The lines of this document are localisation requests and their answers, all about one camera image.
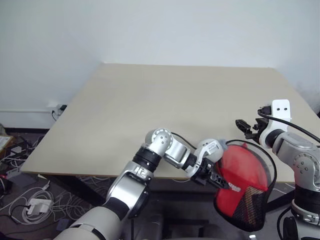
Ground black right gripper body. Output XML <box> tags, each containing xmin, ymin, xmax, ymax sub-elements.
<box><xmin>251</xmin><ymin>116</ymin><xmax>270</xmax><ymax>141</ymax></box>

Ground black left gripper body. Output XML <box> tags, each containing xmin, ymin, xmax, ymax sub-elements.
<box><xmin>192</xmin><ymin>160</ymin><xmax>221</xmax><ymax>187</ymax></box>

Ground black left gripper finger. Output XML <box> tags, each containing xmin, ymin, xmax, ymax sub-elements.
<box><xmin>210</xmin><ymin>173</ymin><xmax>231</xmax><ymax>190</ymax></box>

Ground red paddle case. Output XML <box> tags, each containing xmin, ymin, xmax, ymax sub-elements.
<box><xmin>213</xmin><ymin>139</ymin><xmax>277</xmax><ymax>232</ymax></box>

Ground white power adapter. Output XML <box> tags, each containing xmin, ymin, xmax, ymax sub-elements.
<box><xmin>25</xmin><ymin>198</ymin><xmax>55</xmax><ymax>216</ymax></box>

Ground cardboard box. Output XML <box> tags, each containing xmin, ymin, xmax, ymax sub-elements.
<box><xmin>0</xmin><ymin>134</ymin><xmax>15</xmax><ymax>154</ymax></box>

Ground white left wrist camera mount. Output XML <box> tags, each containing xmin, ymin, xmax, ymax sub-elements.
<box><xmin>187</xmin><ymin>138</ymin><xmax>226</xmax><ymax>181</ymax></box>

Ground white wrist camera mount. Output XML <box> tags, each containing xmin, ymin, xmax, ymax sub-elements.
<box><xmin>258</xmin><ymin>99</ymin><xmax>294</xmax><ymax>146</ymax></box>
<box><xmin>187</xmin><ymin>138</ymin><xmax>226</xmax><ymax>181</ymax></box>

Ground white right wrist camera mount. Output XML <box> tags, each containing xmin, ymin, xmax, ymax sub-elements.
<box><xmin>258</xmin><ymin>99</ymin><xmax>294</xmax><ymax>146</ymax></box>

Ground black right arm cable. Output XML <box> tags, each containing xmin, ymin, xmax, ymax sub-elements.
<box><xmin>257</xmin><ymin>106</ymin><xmax>320</xmax><ymax>145</ymax></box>

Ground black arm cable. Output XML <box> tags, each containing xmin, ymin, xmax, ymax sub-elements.
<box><xmin>257</xmin><ymin>106</ymin><xmax>320</xmax><ymax>145</ymax></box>
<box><xmin>171</xmin><ymin>132</ymin><xmax>199</xmax><ymax>150</ymax></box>

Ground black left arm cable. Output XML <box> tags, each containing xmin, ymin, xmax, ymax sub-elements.
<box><xmin>171</xmin><ymin>132</ymin><xmax>199</xmax><ymax>150</ymax></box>

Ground black table frame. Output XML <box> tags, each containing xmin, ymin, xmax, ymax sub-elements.
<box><xmin>36</xmin><ymin>174</ymin><xmax>296</xmax><ymax>212</ymax></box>

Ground white wall socket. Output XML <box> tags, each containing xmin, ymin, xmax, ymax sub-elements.
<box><xmin>51</xmin><ymin>103</ymin><xmax>68</xmax><ymax>118</ymax></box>

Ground tangled white floor cables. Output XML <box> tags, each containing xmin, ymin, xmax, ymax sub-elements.
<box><xmin>0</xmin><ymin>139</ymin><xmax>111</xmax><ymax>226</ymax></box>

